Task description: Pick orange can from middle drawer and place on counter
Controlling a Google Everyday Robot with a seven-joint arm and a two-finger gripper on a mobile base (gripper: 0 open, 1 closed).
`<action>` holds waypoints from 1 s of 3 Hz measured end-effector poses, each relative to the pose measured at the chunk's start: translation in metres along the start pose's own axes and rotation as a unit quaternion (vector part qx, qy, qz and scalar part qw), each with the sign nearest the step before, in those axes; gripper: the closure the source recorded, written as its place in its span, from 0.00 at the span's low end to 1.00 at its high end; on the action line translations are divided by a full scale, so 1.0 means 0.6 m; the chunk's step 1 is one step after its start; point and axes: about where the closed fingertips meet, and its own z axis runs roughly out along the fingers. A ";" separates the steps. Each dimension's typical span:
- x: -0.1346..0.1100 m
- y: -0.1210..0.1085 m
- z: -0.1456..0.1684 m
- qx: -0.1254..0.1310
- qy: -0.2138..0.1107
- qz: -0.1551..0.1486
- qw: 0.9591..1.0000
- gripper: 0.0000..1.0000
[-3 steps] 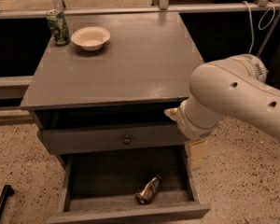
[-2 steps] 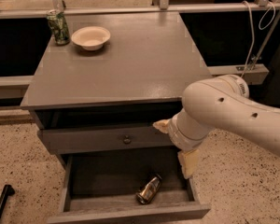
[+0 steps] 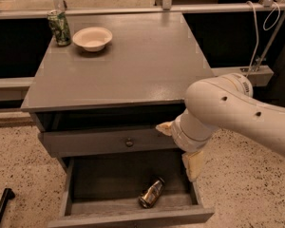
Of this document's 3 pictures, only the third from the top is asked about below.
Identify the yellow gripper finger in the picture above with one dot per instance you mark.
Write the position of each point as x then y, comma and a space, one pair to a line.
193, 163
165, 128

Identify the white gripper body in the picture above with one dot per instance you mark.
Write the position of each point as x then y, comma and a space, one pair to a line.
181, 136

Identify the orange soda can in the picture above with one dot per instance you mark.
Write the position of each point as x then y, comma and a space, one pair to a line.
150, 196

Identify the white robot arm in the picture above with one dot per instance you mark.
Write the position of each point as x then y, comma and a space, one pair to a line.
224, 102

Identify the grey open middle drawer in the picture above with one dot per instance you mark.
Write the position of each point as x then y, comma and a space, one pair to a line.
103, 192

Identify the grey upper drawer with knob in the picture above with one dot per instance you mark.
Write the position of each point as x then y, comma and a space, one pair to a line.
103, 141

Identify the green soda can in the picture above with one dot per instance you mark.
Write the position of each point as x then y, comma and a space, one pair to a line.
59, 27

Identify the grey wooden cabinet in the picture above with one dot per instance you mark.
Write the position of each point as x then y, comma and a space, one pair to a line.
137, 81

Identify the white paper bowl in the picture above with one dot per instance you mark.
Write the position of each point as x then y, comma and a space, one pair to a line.
92, 39

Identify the black bar on floor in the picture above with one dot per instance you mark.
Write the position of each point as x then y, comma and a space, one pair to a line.
7, 195

